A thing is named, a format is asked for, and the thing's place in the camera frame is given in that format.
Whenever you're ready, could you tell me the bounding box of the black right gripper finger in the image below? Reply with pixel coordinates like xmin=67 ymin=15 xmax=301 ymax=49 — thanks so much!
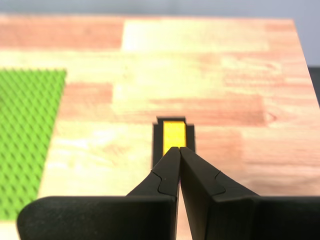
xmin=16 ymin=146 xmax=180 ymax=240
xmin=179 ymin=146 xmax=320 ymax=240

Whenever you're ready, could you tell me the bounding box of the yellow eight-stud brick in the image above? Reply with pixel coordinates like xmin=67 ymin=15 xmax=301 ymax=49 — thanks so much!
xmin=162 ymin=120 xmax=187 ymax=156

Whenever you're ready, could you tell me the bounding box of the green studded baseplate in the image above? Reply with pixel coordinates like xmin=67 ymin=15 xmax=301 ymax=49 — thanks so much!
xmin=0 ymin=68 xmax=68 ymax=222

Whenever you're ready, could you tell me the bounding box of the black tape rectangle outline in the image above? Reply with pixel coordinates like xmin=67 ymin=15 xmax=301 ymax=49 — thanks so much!
xmin=151 ymin=116 xmax=197 ymax=171

